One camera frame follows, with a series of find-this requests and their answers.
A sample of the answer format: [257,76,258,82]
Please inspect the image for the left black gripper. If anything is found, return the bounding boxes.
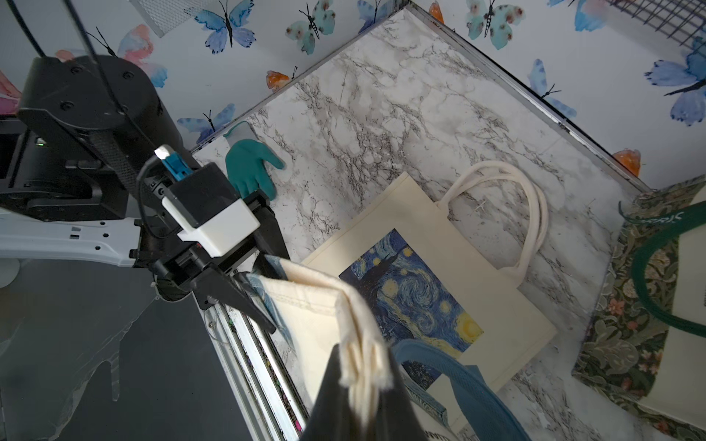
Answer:
[129,191,290,334]

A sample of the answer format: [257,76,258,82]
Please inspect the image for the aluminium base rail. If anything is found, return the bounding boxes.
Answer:
[202,304,308,440]

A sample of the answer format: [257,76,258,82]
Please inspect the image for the starry night canvas tote bag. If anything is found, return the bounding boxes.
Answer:
[305,161,556,390]

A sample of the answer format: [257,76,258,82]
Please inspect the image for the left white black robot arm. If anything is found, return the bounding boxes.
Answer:
[1,55,288,333]

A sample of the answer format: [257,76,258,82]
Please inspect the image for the black wire wall basket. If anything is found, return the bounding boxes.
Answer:
[610,0,705,48]

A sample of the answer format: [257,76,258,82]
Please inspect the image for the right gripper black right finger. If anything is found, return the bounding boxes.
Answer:
[367,349,427,441]

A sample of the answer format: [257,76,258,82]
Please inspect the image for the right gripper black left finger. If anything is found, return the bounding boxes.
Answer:
[300,345,364,441]

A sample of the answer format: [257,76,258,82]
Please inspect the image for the blue handled canvas tote bag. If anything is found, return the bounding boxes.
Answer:
[247,255,529,440]

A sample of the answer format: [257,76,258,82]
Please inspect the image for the green handled canvas tote bag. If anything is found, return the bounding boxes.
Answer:
[572,176,705,440]

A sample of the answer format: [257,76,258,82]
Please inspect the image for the green rubber glove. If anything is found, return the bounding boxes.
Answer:
[224,121,285,200]

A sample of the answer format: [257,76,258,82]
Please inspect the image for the white mesh wall basket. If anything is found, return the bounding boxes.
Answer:
[130,0,213,38]

